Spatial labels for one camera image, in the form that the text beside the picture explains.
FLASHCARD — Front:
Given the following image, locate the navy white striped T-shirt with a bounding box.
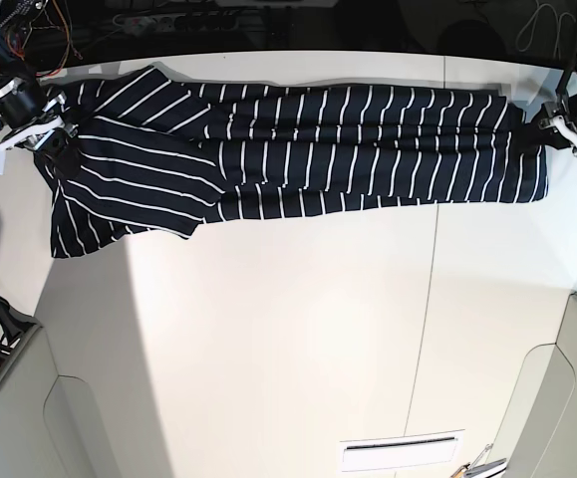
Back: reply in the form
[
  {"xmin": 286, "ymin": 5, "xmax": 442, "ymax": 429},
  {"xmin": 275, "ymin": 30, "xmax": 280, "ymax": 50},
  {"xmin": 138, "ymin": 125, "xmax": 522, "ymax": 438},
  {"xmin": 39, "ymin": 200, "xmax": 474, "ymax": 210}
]
[{"xmin": 34, "ymin": 66, "xmax": 549, "ymax": 259}]

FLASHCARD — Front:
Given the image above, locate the black power strip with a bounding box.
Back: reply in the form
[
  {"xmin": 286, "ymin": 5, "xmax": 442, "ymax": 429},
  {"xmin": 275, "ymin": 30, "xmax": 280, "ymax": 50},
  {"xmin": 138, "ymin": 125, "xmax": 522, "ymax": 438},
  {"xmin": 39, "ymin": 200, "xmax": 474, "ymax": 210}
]
[{"xmin": 112, "ymin": 11, "xmax": 238, "ymax": 36}]

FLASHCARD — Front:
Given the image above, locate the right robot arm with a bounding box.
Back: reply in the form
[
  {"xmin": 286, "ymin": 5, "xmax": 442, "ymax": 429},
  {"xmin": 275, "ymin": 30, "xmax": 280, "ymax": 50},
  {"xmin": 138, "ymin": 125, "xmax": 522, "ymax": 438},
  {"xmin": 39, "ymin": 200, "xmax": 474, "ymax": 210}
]
[{"xmin": 0, "ymin": 1, "xmax": 82, "ymax": 178}]

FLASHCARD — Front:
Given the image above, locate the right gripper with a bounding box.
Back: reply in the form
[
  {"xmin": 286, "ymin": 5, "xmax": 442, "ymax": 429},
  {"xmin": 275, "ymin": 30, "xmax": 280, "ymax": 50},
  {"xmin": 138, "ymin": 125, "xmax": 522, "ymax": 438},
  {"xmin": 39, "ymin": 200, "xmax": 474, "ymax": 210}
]
[{"xmin": 0, "ymin": 89, "xmax": 82, "ymax": 178}]

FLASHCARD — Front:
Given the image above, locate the grey chair right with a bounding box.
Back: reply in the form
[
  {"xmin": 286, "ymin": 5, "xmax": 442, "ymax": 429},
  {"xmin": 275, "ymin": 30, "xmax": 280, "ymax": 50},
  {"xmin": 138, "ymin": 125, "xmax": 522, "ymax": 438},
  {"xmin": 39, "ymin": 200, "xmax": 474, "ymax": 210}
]
[{"xmin": 488, "ymin": 294, "xmax": 577, "ymax": 477}]

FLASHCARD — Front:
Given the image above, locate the grey chair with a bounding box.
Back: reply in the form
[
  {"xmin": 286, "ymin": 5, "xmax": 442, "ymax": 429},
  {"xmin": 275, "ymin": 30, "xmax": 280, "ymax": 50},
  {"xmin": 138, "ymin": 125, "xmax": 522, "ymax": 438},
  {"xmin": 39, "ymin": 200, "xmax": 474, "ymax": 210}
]
[
  {"xmin": 0, "ymin": 323, "xmax": 179, "ymax": 478},
  {"xmin": 488, "ymin": 294, "xmax": 577, "ymax": 477}
]

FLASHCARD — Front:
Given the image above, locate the grey tool at edge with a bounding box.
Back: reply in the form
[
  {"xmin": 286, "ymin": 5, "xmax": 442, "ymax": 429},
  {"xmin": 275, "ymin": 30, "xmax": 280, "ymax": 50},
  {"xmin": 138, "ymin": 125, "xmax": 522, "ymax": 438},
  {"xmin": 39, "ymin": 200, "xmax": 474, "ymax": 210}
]
[{"xmin": 450, "ymin": 443, "xmax": 508, "ymax": 478}]

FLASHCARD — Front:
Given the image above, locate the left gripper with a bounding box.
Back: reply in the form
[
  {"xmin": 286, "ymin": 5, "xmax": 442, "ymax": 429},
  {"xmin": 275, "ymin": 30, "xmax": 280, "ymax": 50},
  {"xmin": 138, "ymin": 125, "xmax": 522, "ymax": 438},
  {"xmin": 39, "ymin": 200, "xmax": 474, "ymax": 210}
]
[{"xmin": 514, "ymin": 87, "xmax": 577, "ymax": 157}]

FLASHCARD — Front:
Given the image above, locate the grey chair left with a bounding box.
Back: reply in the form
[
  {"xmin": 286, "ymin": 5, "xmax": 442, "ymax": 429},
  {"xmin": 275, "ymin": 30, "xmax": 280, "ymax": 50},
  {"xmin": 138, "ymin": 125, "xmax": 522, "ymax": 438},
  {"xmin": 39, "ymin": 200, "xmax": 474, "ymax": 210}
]
[{"xmin": 0, "ymin": 323, "xmax": 179, "ymax": 478}]

